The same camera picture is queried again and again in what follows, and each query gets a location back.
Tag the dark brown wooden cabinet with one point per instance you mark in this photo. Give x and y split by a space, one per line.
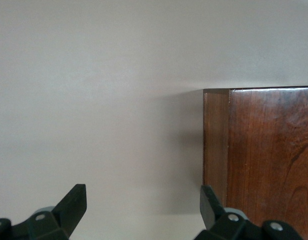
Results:
269 150

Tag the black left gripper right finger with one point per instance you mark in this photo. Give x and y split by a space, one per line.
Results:
211 212

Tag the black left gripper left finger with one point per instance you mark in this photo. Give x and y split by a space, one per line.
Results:
68 212

